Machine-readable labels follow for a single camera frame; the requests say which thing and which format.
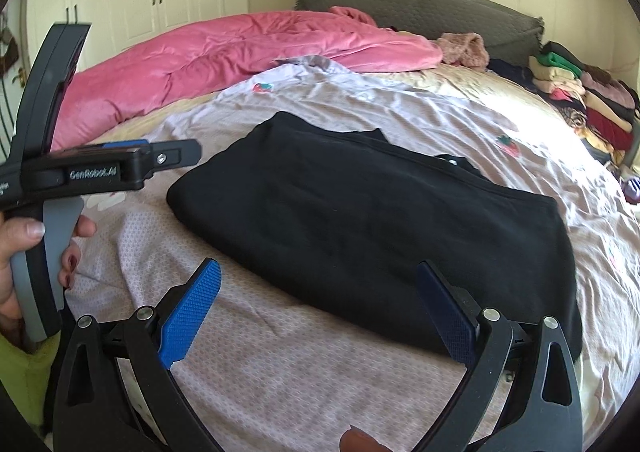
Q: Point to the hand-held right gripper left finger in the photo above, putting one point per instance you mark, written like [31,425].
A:
[192,307]

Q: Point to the pink quilt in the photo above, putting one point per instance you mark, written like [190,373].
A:
[200,56]

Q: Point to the black sweater with orange cuffs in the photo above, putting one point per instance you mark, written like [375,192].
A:
[350,212]

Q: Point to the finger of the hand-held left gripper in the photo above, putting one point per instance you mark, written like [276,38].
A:
[172,156]

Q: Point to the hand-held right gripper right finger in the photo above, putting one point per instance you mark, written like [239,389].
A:
[450,312]

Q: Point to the beige bed sheet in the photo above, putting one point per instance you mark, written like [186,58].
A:
[450,84]

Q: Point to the person's green clothing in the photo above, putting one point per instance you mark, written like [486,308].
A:
[30,377]

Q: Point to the grey padded headboard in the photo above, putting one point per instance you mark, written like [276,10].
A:
[425,6]

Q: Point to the person's left hand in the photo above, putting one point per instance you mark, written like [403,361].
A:
[20,242]

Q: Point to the pile of folded clothes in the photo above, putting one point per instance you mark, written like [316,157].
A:
[600,111]

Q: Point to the pinkish brown knit garment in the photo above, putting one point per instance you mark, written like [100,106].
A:
[465,49]

